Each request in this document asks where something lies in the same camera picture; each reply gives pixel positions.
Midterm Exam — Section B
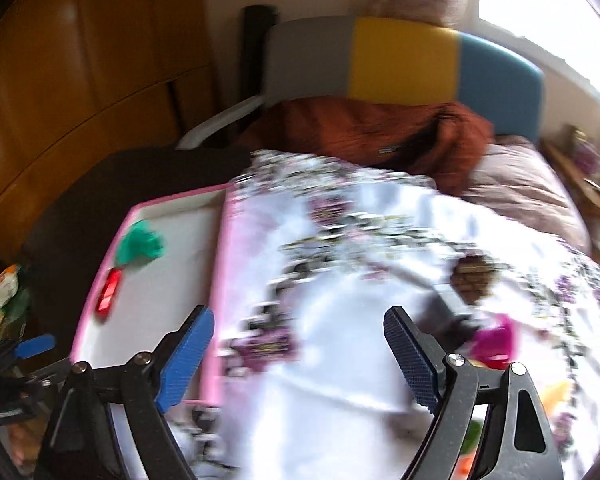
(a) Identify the orange cheese block toy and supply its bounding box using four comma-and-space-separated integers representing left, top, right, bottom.
455, 452, 481, 478

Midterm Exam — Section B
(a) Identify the rust orange jacket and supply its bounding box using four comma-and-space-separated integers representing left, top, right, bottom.
240, 96, 493, 196

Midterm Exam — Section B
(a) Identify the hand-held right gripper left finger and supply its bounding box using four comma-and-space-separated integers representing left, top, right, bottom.
34, 305, 216, 480

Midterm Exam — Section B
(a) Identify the translucent yellow toy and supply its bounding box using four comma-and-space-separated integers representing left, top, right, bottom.
540, 380, 573, 418

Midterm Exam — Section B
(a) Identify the purple box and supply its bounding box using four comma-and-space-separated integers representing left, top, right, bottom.
570, 130, 600, 171

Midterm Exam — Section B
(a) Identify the magenta toy cup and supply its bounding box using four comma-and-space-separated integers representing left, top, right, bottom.
467, 314, 516, 368

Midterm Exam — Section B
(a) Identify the wooden bedside desk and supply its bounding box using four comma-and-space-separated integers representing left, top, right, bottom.
540, 137, 600, 281

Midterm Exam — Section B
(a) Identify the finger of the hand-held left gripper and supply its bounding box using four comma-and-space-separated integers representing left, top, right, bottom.
0, 334, 57, 368
15, 358, 76, 392

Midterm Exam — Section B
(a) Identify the green orange snack bag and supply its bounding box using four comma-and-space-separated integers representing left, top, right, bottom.
0, 264, 31, 348

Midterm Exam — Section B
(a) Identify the pink tray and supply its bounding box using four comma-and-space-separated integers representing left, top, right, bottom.
71, 183, 238, 408

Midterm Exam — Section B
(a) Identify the dark grey block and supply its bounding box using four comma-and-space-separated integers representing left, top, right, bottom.
420, 280, 476, 336

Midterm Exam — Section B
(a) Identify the window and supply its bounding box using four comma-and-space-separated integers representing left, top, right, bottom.
477, 0, 600, 103

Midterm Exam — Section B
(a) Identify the black pole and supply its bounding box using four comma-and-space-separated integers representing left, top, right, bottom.
243, 5, 277, 108

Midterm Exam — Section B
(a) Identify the grey yellow blue headboard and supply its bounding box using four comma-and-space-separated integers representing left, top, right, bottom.
260, 16, 545, 143

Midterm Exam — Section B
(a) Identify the white embroidered floral tablecloth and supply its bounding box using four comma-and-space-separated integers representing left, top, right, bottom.
107, 150, 600, 480

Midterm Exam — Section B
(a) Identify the red toy car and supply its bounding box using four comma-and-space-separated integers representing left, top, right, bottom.
95, 267, 123, 318

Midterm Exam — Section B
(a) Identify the wooden wardrobe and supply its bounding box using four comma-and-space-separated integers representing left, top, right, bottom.
0, 0, 221, 271

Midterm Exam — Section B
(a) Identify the beige carved egg toy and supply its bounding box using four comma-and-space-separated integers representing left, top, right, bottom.
450, 255, 498, 303

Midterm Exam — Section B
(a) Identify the pale pink duvet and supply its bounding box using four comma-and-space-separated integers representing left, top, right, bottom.
460, 135, 591, 256

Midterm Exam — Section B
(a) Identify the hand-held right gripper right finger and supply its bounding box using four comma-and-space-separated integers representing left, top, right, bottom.
384, 306, 566, 480

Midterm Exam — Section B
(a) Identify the small green toy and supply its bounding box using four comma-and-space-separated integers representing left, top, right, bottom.
460, 417, 483, 456

